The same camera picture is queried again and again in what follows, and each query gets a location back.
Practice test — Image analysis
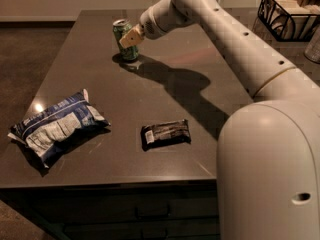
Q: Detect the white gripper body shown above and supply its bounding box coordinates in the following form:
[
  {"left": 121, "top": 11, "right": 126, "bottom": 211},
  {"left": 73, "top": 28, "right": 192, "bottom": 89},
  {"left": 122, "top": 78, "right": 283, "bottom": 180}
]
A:
[{"left": 139, "top": 0, "right": 183, "bottom": 40}]

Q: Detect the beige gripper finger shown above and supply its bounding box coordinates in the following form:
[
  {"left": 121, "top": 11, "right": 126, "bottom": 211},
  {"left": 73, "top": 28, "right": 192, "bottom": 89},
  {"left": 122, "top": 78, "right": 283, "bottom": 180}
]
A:
[{"left": 119, "top": 24, "right": 144, "bottom": 48}]

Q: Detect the green soda can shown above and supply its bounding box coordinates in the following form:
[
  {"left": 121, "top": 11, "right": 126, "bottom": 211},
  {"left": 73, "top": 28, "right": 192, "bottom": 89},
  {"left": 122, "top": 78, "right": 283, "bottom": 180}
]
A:
[{"left": 113, "top": 19, "right": 139, "bottom": 61}]

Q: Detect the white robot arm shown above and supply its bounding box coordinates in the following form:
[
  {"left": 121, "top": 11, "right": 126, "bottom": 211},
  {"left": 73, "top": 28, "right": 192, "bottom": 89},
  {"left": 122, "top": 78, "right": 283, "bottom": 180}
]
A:
[{"left": 120, "top": 0, "right": 320, "bottom": 240}]

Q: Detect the blue chip bag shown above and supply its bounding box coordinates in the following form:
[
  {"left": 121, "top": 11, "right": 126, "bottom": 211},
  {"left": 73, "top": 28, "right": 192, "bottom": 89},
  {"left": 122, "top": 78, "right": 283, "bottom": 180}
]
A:
[{"left": 8, "top": 89, "right": 110, "bottom": 168}]

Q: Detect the black snack packet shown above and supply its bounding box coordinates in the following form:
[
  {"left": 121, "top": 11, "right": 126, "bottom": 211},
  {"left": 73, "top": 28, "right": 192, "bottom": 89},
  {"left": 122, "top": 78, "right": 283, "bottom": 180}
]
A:
[{"left": 140, "top": 119, "right": 191, "bottom": 150}]

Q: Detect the black wire basket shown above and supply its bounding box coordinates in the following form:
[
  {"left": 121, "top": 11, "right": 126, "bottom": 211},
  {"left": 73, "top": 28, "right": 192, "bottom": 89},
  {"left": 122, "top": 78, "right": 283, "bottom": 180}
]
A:
[{"left": 258, "top": 0, "right": 320, "bottom": 42}]

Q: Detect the upper drawer handle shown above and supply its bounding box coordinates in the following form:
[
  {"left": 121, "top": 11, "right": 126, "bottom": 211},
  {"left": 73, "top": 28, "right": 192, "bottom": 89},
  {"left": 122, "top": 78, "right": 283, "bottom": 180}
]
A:
[{"left": 135, "top": 204, "right": 171, "bottom": 219}]

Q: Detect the drawer handle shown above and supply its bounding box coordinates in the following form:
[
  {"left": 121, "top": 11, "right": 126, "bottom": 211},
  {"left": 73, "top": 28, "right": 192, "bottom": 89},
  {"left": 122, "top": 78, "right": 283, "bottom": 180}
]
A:
[
  {"left": 135, "top": 204, "right": 171, "bottom": 219},
  {"left": 141, "top": 228, "right": 168, "bottom": 240}
]

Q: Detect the lower drawer handle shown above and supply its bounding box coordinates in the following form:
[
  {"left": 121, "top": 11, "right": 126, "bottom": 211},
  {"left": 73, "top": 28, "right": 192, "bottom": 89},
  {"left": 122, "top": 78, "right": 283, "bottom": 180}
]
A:
[{"left": 141, "top": 228, "right": 168, "bottom": 240}]

